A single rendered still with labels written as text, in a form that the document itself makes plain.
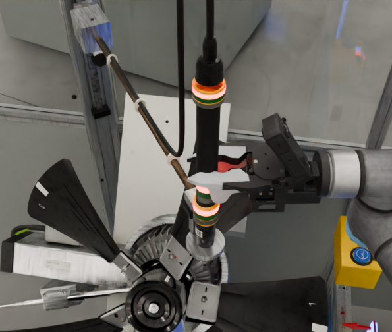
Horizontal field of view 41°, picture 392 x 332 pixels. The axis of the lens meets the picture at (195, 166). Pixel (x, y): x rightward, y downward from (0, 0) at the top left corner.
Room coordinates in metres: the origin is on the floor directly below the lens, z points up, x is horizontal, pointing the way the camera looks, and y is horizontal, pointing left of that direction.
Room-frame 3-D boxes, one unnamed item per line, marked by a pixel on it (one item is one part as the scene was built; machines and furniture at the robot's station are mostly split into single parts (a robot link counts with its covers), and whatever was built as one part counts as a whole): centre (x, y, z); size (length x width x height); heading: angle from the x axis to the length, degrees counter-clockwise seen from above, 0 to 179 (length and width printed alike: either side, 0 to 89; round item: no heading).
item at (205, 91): (0.54, -0.02, 1.75); 0.04 x 0.04 x 0.03
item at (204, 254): (0.55, -0.01, 1.45); 0.09 x 0.07 x 0.10; 25
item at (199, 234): (0.54, -0.02, 1.60); 0.04 x 0.04 x 0.46
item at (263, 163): (0.55, -0.14, 1.57); 0.12 x 0.08 x 0.09; 91
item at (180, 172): (0.82, 0.11, 1.49); 0.54 x 0.01 x 0.01; 25
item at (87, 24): (1.11, 0.25, 1.49); 0.10 x 0.07 x 0.08; 26
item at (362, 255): (0.73, -0.41, 1.08); 0.04 x 0.04 x 0.02
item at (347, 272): (0.77, -0.42, 1.02); 0.16 x 0.10 x 0.11; 171
